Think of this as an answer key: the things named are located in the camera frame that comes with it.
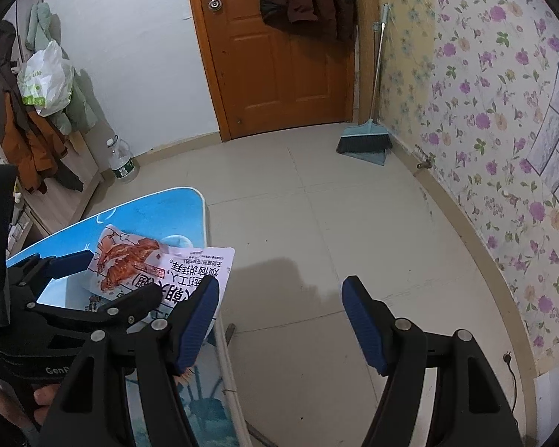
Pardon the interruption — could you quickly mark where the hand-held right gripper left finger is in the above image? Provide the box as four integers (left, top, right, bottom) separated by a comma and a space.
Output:
40, 276, 221, 447

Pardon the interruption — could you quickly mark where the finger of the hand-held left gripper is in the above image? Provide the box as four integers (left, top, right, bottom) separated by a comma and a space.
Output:
7, 250, 94, 301
25, 284, 164, 336

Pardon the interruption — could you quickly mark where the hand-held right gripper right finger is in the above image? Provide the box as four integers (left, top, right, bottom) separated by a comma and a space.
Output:
341, 276, 518, 447

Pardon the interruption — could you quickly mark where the white red snack packet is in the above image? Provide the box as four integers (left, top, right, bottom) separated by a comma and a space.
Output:
85, 224, 236, 331

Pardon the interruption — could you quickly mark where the scenic printed desktop table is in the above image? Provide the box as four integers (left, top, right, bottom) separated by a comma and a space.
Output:
4, 187, 252, 447

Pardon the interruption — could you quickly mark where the person's left hand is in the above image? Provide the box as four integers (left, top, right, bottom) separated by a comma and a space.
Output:
0, 382, 60, 447

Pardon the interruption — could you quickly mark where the light wooden wardrobe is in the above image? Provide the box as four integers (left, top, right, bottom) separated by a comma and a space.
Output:
0, 116, 103, 243

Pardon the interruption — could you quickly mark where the brown orange jacket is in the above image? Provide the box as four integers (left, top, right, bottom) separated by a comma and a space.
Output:
0, 21, 85, 194

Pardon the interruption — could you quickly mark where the large clear water bottle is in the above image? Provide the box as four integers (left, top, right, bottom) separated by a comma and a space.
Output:
106, 135, 140, 184

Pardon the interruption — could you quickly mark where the blue dustpan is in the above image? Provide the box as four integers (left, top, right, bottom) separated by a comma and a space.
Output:
351, 146, 388, 167

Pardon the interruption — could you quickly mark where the white green plastic bag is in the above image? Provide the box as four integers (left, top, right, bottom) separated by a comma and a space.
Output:
18, 39, 75, 117

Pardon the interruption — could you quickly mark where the blue broom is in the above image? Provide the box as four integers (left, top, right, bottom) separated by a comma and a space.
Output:
336, 4, 393, 155

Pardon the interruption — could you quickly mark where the pale green jacket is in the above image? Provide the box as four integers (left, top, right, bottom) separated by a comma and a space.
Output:
25, 1, 98, 136

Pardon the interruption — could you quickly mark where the brown wooden door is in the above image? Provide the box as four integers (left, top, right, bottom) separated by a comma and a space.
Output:
184, 0, 359, 143

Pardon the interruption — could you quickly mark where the black cable with plug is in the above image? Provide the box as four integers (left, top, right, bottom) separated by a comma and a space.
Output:
502, 351, 522, 429

